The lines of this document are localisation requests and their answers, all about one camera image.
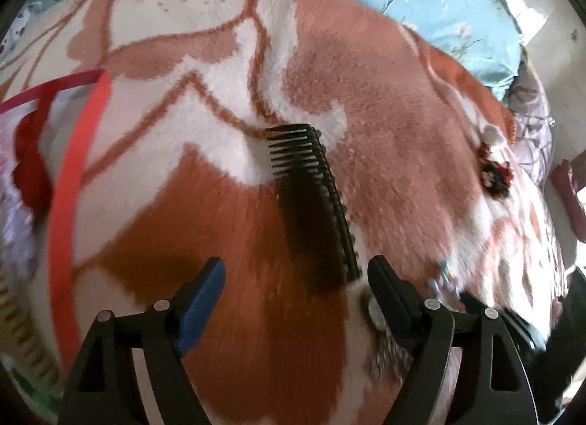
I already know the beige hair claw clip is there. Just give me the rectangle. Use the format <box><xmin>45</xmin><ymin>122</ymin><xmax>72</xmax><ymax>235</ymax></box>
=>
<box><xmin>0</xmin><ymin>265</ymin><xmax>64</xmax><ymax>390</ymax></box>

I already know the purple plaid cloth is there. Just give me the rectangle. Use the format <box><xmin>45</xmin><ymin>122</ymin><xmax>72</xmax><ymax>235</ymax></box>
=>
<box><xmin>504</xmin><ymin>53</ymin><xmax>558</xmax><ymax>189</ymax></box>

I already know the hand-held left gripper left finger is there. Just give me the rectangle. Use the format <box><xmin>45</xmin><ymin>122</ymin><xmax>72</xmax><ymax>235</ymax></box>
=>
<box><xmin>57</xmin><ymin>257</ymin><xmax>227</xmax><ymax>425</ymax></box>

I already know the small pastel hair clip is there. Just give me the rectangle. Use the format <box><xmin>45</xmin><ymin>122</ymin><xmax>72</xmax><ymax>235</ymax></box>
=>
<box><xmin>426</xmin><ymin>260</ymin><xmax>461</xmax><ymax>304</ymax></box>

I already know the red and white festive hair clip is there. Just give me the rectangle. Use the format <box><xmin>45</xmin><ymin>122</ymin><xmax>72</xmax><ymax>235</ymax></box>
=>
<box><xmin>476</xmin><ymin>125</ymin><xmax>514</xmax><ymax>200</ymax></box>

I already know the purple chiffon scrunchie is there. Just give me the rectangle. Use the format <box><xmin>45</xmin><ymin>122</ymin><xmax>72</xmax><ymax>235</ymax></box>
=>
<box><xmin>0</xmin><ymin>203</ymin><xmax>43</xmax><ymax>280</ymax></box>

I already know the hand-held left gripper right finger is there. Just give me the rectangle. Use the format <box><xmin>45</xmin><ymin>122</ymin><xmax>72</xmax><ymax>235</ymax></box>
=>
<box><xmin>367</xmin><ymin>255</ymin><xmax>538</xmax><ymax>425</ymax></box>

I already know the maroon cushion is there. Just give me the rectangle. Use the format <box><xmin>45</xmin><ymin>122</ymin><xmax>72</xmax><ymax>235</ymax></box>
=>
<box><xmin>548</xmin><ymin>159</ymin><xmax>586</xmax><ymax>243</ymax></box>

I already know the red shallow cardboard box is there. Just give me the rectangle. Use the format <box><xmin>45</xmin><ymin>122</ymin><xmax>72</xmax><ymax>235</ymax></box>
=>
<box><xmin>0</xmin><ymin>69</ymin><xmax>113</xmax><ymax>364</ymax></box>

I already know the black comb hair clip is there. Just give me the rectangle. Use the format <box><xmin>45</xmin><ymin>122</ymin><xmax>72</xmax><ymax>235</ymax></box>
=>
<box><xmin>264</xmin><ymin>123</ymin><xmax>362</xmax><ymax>295</ymax></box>

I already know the orange and white fleece blanket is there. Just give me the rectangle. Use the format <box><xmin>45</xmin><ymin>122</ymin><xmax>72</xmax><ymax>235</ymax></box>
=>
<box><xmin>0</xmin><ymin>0</ymin><xmax>573</xmax><ymax>425</ymax></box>

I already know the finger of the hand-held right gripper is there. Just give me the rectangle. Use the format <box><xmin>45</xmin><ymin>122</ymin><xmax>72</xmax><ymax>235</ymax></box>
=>
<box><xmin>455</xmin><ymin>291</ymin><xmax>546</xmax><ymax>353</ymax></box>

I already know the red velvet bow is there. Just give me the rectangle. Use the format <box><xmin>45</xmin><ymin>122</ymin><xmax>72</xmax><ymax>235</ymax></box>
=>
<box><xmin>11</xmin><ymin>85</ymin><xmax>59</xmax><ymax>216</ymax></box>

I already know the grey bear print pillow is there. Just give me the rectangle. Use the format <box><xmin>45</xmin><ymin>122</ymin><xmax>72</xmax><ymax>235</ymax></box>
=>
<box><xmin>0</xmin><ymin>0</ymin><xmax>47</xmax><ymax>57</ymax></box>

